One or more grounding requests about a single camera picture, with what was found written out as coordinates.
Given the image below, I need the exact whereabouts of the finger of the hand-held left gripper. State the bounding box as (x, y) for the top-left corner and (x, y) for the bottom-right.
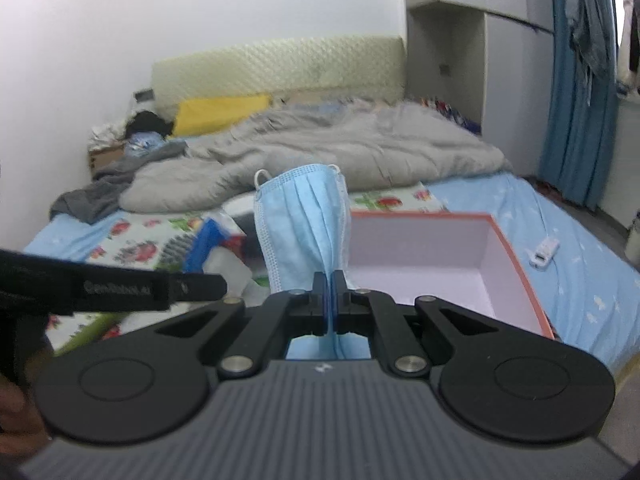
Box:
(167, 272), (229, 308)

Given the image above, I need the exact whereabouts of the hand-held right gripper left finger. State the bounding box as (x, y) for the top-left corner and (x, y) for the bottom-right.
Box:
(107, 270), (332, 380)

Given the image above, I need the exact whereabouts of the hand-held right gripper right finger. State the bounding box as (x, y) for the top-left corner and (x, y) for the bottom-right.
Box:
(331, 269), (543, 380)

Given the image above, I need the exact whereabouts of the blue face mask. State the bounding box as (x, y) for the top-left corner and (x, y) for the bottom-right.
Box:
(253, 163), (375, 361)

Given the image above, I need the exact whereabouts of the orange-rimmed cardboard box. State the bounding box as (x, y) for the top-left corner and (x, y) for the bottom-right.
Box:
(346, 212), (557, 342)

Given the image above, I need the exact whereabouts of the blue and red snack bag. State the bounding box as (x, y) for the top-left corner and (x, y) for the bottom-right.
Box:
(182, 217), (251, 291)

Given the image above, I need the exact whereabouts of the fruit printed bed sheet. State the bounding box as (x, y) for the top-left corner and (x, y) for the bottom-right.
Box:
(47, 185), (448, 356)

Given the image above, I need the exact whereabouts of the grey crumpled garment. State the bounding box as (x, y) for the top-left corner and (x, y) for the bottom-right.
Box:
(49, 141), (190, 226)

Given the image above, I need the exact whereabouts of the brown cardboard box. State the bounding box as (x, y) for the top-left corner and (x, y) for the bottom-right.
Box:
(89, 142), (128, 181)

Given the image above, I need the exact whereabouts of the grey duvet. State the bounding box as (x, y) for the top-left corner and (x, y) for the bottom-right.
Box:
(119, 100), (513, 213)

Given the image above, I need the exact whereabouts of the black cloth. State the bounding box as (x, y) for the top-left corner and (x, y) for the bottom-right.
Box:
(125, 111), (175, 138)

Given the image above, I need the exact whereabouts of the yellow pillow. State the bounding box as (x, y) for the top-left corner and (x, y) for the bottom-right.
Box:
(171, 94), (273, 137)

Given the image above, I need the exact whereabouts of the small white plastic clip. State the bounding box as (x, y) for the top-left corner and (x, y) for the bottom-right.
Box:
(529, 237), (561, 268)

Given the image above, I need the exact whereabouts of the colourful printed cloth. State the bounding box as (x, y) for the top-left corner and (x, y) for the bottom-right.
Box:
(420, 97), (483, 133)

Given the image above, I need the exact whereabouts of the cream padded headboard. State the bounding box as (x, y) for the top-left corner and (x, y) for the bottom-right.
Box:
(151, 35), (407, 123)

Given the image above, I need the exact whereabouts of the white wardrobe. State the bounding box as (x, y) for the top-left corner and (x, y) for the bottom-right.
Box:
(406, 0), (556, 137)

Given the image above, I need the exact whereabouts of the blue curtain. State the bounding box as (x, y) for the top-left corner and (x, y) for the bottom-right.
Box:
(537, 0), (621, 211)

